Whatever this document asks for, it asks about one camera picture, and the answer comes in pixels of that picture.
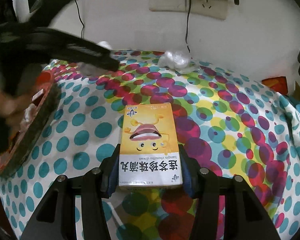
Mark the white wall socket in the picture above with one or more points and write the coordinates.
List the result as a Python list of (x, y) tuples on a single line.
[(217, 9)]

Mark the red packet by wall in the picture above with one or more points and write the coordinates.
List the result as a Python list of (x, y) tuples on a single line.
[(278, 84)]

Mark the polka dot bed sheet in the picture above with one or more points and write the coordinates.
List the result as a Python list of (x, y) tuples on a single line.
[(226, 121)]

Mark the crumpled clear plastic wrap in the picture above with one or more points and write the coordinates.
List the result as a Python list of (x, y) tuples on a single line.
[(178, 61)]

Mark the red round tray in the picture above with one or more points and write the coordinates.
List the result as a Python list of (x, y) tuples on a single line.
[(22, 143)]

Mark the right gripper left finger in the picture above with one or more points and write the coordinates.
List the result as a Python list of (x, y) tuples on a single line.
[(54, 217)]

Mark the yellow medicine box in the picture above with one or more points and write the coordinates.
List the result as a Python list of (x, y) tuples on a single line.
[(149, 152)]

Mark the white knotted sock ball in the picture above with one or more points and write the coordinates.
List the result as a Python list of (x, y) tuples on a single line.
[(105, 44)]

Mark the red box in tray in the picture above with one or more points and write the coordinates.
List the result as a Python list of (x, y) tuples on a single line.
[(38, 96)]

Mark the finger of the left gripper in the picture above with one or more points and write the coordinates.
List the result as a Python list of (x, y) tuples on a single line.
[(53, 44)]

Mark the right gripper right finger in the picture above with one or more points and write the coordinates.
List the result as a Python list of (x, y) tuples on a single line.
[(245, 217)]

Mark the grey sock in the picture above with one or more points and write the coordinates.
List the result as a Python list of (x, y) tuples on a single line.
[(92, 70)]

